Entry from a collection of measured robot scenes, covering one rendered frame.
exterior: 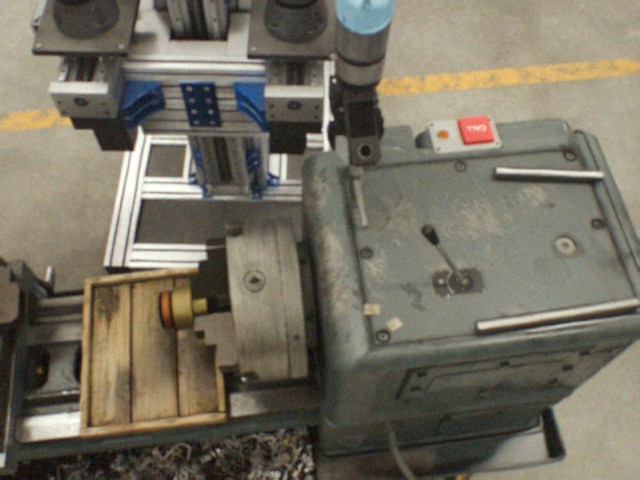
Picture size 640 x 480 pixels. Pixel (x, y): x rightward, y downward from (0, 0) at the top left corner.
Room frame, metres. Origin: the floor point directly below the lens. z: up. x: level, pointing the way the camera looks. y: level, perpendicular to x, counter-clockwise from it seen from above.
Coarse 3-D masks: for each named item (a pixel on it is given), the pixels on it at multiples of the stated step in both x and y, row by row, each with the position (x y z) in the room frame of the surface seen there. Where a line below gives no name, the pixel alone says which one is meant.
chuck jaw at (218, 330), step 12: (204, 324) 0.46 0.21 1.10; (216, 324) 0.46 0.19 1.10; (228, 324) 0.46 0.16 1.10; (204, 336) 0.45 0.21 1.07; (216, 336) 0.44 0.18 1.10; (228, 336) 0.44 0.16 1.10; (216, 348) 0.42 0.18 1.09; (228, 348) 0.41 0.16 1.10; (228, 360) 0.39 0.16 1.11; (228, 372) 0.38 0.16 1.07; (252, 372) 0.37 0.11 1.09
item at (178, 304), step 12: (180, 288) 0.53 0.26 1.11; (168, 300) 0.50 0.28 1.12; (180, 300) 0.50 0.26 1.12; (192, 300) 0.50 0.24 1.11; (204, 300) 0.50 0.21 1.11; (168, 312) 0.48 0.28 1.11; (180, 312) 0.48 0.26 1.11; (192, 312) 0.48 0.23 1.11; (204, 312) 0.48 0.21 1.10; (168, 324) 0.46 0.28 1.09; (180, 324) 0.46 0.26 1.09; (192, 324) 0.46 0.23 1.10
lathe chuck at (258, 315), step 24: (240, 240) 0.57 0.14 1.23; (264, 240) 0.57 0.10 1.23; (240, 264) 0.52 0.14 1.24; (264, 264) 0.52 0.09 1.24; (240, 288) 0.48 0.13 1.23; (264, 288) 0.48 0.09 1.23; (240, 312) 0.44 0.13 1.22; (264, 312) 0.44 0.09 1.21; (240, 336) 0.41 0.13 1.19; (264, 336) 0.41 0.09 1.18; (240, 360) 0.38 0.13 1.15; (264, 360) 0.38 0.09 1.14; (288, 360) 0.38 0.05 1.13
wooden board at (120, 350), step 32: (96, 288) 0.62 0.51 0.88; (160, 288) 0.63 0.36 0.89; (128, 320) 0.55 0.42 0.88; (96, 352) 0.47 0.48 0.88; (128, 352) 0.47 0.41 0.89; (160, 352) 0.47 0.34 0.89; (192, 352) 0.48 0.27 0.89; (96, 384) 0.40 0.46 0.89; (128, 384) 0.40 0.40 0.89; (160, 384) 0.40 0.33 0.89; (192, 384) 0.41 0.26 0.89; (224, 384) 0.41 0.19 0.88; (96, 416) 0.33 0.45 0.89; (128, 416) 0.33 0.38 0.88; (192, 416) 0.33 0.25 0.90; (224, 416) 0.33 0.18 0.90
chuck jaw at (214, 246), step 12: (216, 240) 0.59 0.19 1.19; (216, 252) 0.56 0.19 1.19; (204, 264) 0.56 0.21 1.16; (216, 264) 0.55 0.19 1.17; (192, 276) 0.55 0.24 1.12; (204, 276) 0.53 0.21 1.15; (216, 276) 0.54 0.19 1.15; (192, 288) 0.52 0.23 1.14; (204, 288) 0.52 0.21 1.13; (216, 288) 0.52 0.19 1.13; (228, 288) 0.52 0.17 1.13
